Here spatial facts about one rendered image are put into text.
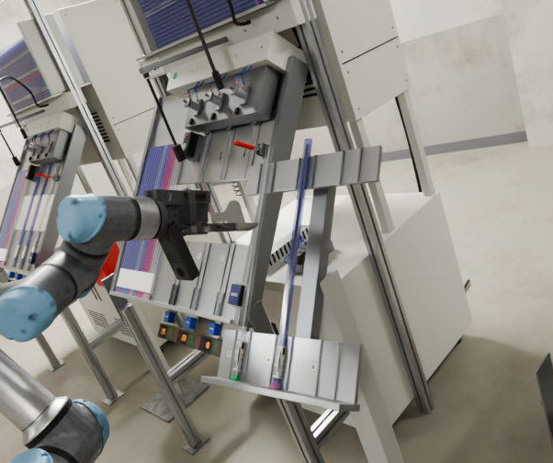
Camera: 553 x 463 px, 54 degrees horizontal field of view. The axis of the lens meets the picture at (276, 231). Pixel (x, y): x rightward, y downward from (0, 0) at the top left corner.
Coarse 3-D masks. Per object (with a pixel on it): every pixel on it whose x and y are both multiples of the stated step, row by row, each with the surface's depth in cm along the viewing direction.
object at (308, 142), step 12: (300, 168) 112; (300, 180) 111; (300, 192) 110; (300, 204) 109; (300, 216) 109; (300, 228) 109; (288, 264) 108; (288, 276) 107; (288, 288) 106; (288, 300) 105; (288, 312) 105; (276, 384) 102
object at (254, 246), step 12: (264, 168) 119; (264, 180) 118; (264, 192) 117; (264, 204) 117; (252, 240) 116; (252, 252) 115; (252, 264) 114; (252, 276) 114; (252, 288) 114; (240, 324) 112; (240, 336) 111; (240, 372) 110
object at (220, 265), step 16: (192, 256) 155; (208, 256) 149; (224, 256) 144; (240, 256) 139; (160, 272) 165; (208, 272) 148; (224, 272) 142; (240, 272) 138; (160, 288) 163; (176, 288) 156; (192, 288) 151; (208, 288) 146; (224, 288) 141; (176, 304) 155; (192, 304) 149; (208, 304) 144; (224, 304) 139
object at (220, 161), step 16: (176, 96) 185; (160, 112) 191; (176, 112) 183; (272, 112) 144; (160, 128) 189; (176, 128) 180; (224, 128) 159; (240, 128) 153; (256, 128) 148; (272, 128) 143; (160, 144) 186; (208, 144) 164; (224, 144) 157; (256, 144) 146; (208, 160) 161; (224, 160) 155; (240, 160) 150; (256, 160) 144; (192, 176) 165; (208, 176) 159; (224, 176) 153; (240, 176) 148
